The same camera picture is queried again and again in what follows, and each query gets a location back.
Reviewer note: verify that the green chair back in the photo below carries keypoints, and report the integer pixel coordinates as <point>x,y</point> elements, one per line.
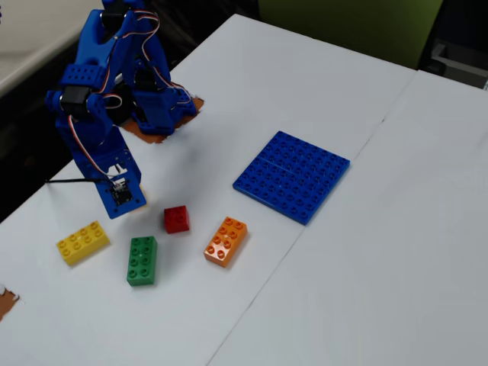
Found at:
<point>350,26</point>

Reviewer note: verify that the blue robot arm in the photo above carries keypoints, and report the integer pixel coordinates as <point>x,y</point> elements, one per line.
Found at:
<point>95,57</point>

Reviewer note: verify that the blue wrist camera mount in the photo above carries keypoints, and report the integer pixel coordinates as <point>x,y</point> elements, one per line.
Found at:
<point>122,198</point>

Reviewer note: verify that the white paper sheet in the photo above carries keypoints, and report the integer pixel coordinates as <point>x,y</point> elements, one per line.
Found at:
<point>190,312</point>
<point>381,248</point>

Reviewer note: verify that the orange 2x4 block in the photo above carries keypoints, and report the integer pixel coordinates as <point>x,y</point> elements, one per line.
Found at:
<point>225,242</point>

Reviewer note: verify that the yellow 2x2 block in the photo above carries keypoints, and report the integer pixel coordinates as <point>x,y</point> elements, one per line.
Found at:
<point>143,196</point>

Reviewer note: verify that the yellow 2x4 block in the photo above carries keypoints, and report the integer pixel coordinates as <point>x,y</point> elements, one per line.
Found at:
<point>82,242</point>

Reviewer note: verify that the green 2x4 block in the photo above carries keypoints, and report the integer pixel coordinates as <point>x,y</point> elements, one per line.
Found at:
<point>142,261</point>

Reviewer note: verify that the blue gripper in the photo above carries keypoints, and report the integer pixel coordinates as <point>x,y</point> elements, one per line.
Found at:
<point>134,176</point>

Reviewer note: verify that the dark grey background box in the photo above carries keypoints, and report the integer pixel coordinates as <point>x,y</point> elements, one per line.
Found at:
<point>457,61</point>

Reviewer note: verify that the red 2x2 block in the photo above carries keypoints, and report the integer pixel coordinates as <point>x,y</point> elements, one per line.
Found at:
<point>176,219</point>

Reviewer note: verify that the white background table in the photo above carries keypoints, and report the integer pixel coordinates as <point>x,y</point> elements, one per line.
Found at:
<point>30,34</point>

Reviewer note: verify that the blue 8x8 base plate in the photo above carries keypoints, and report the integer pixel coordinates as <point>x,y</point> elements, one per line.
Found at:
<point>291,177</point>

